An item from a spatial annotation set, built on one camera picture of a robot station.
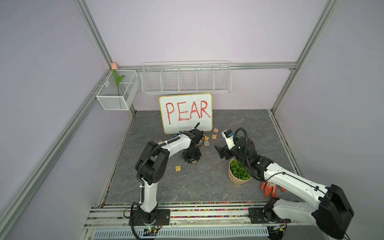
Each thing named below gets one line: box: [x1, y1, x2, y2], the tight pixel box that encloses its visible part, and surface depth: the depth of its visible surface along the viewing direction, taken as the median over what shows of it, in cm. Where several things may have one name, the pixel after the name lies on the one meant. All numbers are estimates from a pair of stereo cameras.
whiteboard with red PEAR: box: [159, 93, 213, 135], surface depth 101 cm
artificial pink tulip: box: [111, 62, 125, 97], surface depth 92 cm
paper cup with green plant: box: [228, 157, 253, 185], surface depth 77 cm
